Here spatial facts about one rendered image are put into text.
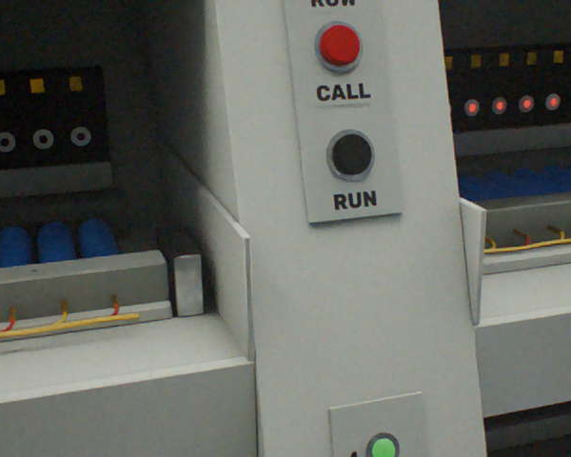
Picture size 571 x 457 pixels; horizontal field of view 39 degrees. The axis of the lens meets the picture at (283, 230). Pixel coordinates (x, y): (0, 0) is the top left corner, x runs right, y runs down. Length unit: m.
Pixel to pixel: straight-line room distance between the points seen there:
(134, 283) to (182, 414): 0.07
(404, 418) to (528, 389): 0.07
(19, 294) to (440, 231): 0.17
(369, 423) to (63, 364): 0.12
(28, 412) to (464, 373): 0.17
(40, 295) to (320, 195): 0.12
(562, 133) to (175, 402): 0.36
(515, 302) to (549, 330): 0.02
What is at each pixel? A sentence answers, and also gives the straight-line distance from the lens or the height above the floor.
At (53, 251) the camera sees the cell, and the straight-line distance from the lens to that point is 0.39.
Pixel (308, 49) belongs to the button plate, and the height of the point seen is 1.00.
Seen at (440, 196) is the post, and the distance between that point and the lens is 0.34.
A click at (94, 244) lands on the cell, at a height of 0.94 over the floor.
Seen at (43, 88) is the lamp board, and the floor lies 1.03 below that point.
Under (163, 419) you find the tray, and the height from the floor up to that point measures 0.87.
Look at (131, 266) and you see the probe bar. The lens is 0.35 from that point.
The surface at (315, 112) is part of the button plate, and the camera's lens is 0.32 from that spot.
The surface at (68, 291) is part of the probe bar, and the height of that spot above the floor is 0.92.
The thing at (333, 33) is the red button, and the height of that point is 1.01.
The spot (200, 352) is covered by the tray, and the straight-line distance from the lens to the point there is 0.32.
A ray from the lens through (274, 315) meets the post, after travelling 0.31.
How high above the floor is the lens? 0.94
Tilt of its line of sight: level
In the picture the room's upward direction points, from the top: 6 degrees counter-clockwise
